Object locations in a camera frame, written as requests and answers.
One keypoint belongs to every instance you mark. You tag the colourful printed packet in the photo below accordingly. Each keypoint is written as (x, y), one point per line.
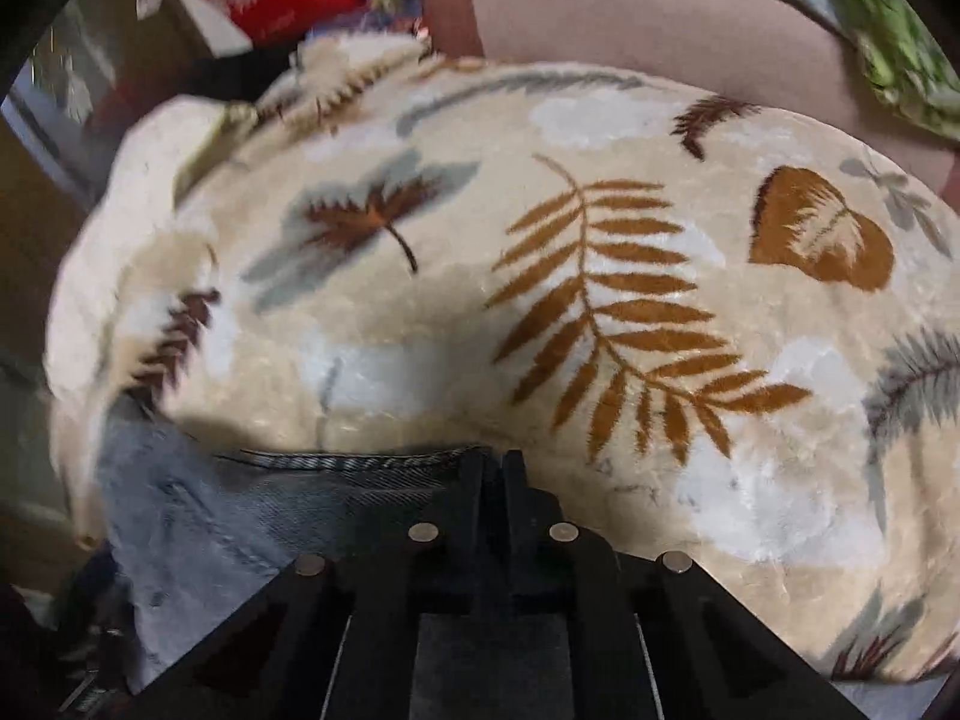
(394, 4)

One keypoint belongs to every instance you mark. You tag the green patterned cloth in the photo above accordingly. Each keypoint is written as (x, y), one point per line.
(900, 52)

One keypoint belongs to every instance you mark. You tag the pink brown bolster cushion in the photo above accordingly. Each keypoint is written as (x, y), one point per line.
(637, 15)

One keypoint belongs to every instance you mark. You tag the beige leaf print blanket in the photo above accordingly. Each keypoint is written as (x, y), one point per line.
(465, 330)

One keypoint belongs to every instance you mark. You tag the blue denim pants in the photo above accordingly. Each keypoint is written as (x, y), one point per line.
(225, 517)

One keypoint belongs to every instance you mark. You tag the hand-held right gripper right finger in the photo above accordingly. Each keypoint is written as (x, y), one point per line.
(514, 495)

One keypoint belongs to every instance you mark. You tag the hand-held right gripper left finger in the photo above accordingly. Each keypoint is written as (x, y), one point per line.
(480, 495)

